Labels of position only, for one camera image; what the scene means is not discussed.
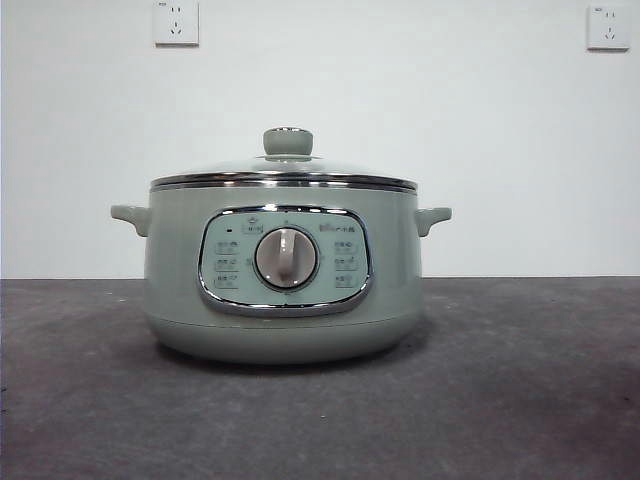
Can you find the glass lid with green knob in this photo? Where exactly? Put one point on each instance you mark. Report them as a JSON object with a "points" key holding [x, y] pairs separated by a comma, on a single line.
{"points": [[285, 167]]}

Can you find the white wall socket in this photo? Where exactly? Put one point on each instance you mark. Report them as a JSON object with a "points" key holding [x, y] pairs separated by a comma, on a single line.
{"points": [[608, 27], [176, 24]]}

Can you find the pale green electric cooking pot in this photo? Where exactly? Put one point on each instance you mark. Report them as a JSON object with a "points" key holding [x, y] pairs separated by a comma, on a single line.
{"points": [[285, 300]]}

